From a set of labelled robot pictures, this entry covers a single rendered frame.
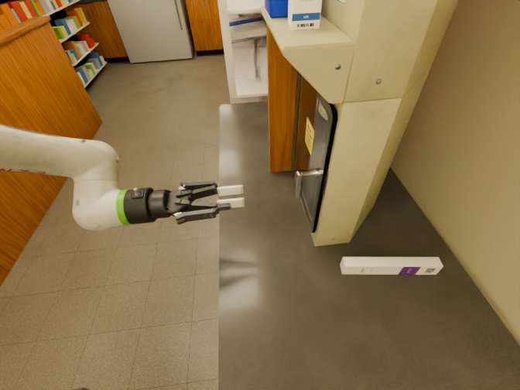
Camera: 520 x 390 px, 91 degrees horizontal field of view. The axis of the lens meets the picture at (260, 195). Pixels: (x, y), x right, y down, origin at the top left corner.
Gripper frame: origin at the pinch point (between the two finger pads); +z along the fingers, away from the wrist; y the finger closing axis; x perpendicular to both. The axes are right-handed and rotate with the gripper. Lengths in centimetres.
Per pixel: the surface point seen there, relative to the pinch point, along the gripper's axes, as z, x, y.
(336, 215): 28.0, 5.3, -5.9
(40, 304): -136, 116, 31
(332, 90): 20.6, -29.6, -5.2
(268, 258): 8.6, 20.0, -8.4
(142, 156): -101, 119, 184
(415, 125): 67, 1, 27
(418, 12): 32, -40, -5
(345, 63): 22.0, -34.1, -5.1
